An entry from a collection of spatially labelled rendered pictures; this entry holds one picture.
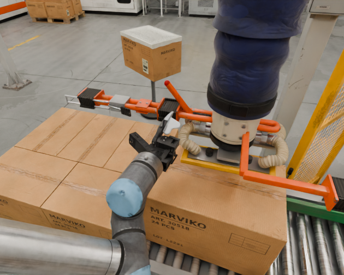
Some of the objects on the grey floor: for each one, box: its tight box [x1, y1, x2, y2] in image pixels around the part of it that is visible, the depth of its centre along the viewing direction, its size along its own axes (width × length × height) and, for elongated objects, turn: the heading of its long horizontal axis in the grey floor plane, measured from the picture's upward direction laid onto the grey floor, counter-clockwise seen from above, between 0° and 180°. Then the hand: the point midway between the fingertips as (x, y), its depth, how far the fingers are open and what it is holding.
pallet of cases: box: [25, 0, 86, 24], centre depth 683 cm, size 121×103×90 cm
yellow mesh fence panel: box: [286, 25, 344, 193], centre depth 137 cm, size 87×10×210 cm, turn 125°
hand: (168, 128), depth 85 cm, fingers open, 14 cm apart
